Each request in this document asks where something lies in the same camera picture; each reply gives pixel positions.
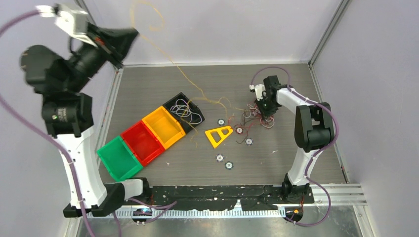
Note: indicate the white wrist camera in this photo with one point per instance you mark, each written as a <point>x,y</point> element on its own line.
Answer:
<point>258,90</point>
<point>70,18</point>

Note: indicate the green plastic bin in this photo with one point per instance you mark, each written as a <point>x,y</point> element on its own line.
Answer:
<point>119,160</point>

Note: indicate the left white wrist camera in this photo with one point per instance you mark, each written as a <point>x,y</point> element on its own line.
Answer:
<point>70,18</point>

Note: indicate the yellow triangular plastic frame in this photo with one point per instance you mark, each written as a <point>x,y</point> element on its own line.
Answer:
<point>218,135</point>

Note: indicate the dark chip upper left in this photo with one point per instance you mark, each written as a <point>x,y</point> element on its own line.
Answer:
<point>221,122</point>

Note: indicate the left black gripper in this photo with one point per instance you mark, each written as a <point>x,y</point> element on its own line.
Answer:
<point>112,44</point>

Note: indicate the dark chip middle right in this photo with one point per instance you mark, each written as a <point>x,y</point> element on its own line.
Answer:
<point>249,141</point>

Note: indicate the dark chip lowest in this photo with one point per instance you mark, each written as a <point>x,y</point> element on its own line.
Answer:
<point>229,165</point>

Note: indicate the dark chip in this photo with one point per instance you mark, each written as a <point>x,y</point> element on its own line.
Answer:
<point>249,141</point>
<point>221,122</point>
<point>219,158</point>

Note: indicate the slotted aluminium rail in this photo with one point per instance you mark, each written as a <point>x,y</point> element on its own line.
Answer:
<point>206,214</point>

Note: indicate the red plastic bin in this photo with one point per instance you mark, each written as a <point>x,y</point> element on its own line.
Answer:
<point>143,143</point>

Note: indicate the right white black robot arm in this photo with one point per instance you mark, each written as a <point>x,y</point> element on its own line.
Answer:
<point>313,130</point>

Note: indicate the black plastic bin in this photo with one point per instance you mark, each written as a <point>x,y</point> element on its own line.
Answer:
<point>184,111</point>

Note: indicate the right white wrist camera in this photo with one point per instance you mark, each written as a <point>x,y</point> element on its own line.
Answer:
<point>258,90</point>

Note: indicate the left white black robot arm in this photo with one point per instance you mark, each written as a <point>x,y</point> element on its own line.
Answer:
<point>67,114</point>

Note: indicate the yellow plastic bin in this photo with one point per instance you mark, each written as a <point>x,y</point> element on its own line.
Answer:
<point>164,127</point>

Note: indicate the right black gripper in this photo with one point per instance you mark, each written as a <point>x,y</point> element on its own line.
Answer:
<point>266,114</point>

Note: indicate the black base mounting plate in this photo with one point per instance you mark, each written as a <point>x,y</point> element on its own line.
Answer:
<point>219,198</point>

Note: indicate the dark chip lower left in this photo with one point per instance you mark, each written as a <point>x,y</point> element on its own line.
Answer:
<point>219,158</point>

